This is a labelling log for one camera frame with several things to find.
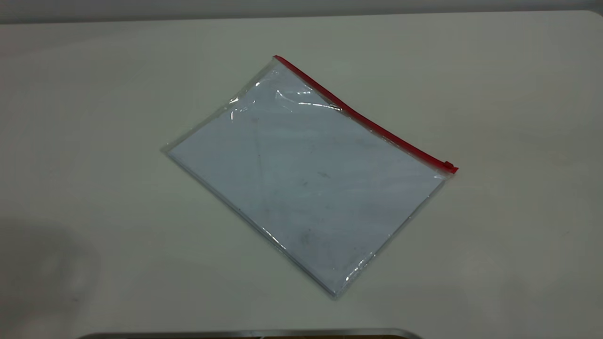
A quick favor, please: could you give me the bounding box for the clear plastic zip bag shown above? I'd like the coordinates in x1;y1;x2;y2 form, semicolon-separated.
161;55;459;300

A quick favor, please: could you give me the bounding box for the grey metal edge strip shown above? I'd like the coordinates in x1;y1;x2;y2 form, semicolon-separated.
77;328;423;339

